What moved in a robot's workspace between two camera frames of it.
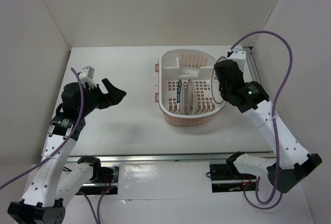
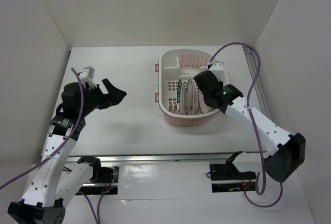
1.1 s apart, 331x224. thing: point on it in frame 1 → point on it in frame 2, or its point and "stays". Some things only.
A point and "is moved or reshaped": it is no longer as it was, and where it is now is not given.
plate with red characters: x=192 y=98 stays
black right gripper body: x=223 y=92 → x=205 y=96
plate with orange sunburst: x=216 y=93 is moved or reshaped
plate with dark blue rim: x=181 y=97 stays
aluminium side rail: x=251 y=65 stays
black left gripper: x=114 y=96 stays
